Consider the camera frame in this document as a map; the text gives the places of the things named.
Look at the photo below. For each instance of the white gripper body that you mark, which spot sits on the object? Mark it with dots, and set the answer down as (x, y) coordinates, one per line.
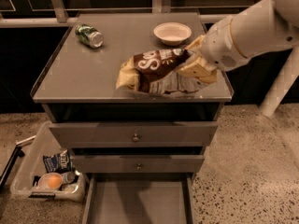
(221, 45)

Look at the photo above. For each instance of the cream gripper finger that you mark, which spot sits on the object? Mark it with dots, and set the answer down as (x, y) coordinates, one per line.
(199, 68)
(196, 44)

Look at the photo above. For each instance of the brown chip bag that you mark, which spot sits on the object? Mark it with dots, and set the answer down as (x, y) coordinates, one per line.
(156, 72)

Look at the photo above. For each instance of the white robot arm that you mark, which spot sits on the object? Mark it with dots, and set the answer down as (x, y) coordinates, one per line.
(269, 25)

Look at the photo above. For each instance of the top grey drawer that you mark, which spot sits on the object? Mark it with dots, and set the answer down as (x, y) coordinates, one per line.
(134, 134)

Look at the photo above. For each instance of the grey drawer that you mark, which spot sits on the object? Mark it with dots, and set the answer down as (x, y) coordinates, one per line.
(139, 199)
(115, 164)
(134, 134)

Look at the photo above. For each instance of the grey drawer cabinet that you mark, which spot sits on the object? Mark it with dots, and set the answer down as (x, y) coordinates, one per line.
(78, 83)

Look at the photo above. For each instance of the middle grey drawer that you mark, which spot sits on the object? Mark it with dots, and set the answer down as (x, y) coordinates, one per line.
(115, 164)

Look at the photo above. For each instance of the bottom grey drawer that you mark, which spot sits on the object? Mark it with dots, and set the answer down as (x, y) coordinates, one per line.
(139, 199)

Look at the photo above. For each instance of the blue chip bag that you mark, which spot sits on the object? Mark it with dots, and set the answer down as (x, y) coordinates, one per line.
(58, 163)

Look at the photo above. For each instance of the white paper bowl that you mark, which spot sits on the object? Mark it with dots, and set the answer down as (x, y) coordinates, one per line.
(172, 33)

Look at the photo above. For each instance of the green soda can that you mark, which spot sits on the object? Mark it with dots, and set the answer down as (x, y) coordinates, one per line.
(89, 36)

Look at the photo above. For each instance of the orange fruit cup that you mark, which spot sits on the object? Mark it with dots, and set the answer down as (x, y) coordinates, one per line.
(50, 181)

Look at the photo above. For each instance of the clear plastic bin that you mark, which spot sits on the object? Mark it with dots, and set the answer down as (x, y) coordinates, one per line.
(32, 168)

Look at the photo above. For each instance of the metal railing frame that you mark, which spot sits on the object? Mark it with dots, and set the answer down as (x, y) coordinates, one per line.
(60, 13)

